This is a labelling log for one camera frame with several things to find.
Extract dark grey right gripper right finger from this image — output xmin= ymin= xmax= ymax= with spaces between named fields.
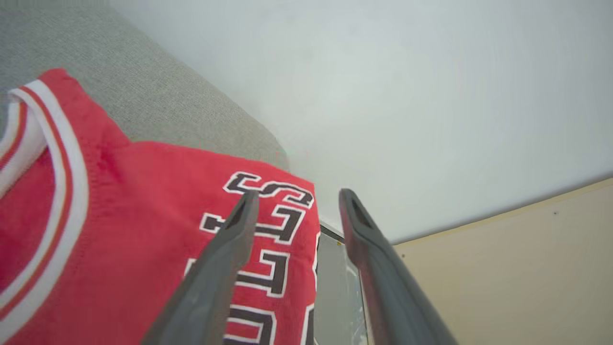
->
xmin=339 ymin=188 xmax=458 ymax=345

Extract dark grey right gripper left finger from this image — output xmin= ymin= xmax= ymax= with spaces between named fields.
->
xmin=141 ymin=190 xmax=260 ymax=345

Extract red basketball jersey white sleeves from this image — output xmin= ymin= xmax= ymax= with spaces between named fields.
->
xmin=0 ymin=68 xmax=321 ymax=345

